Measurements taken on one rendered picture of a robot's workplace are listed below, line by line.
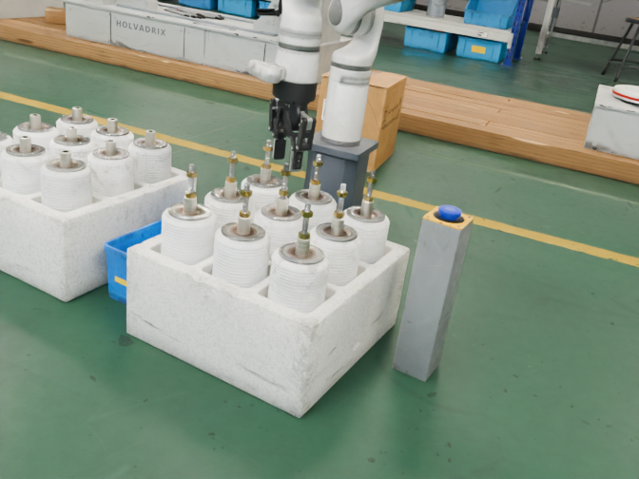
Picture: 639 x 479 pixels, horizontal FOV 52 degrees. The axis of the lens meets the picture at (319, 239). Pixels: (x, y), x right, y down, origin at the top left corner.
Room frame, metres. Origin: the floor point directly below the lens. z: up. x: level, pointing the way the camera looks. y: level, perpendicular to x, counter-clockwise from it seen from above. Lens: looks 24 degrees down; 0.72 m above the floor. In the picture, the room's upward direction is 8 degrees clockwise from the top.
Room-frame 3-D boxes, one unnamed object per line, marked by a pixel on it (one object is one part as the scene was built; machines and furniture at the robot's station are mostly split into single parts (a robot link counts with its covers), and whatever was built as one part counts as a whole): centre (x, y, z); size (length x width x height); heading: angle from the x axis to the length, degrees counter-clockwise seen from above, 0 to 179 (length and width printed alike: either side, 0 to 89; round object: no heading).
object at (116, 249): (1.27, 0.31, 0.06); 0.30 x 0.11 x 0.12; 153
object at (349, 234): (1.07, -0.03, 0.25); 0.08 x 0.08 x 0.01
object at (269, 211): (1.13, 0.08, 0.25); 0.08 x 0.08 x 0.01
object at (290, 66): (1.12, 0.09, 0.53); 0.11 x 0.09 x 0.06; 121
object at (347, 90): (1.50, -0.02, 0.39); 0.09 x 0.09 x 0.17; 70
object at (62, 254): (1.38, 0.57, 0.09); 0.39 x 0.39 x 0.18; 63
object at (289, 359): (1.13, 0.08, 0.09); 0.39 x 0.39 x 0.18; 63
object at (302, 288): (0.97, 0.03, 0.16); 0.10 x 0.10 x 0.18
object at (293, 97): (1.13, 0.08, 0.46); 0.08 x 0.08 x 0.09
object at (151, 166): (1.43, 0.41, 0.16); 0.10 x 0.10 x 0.18
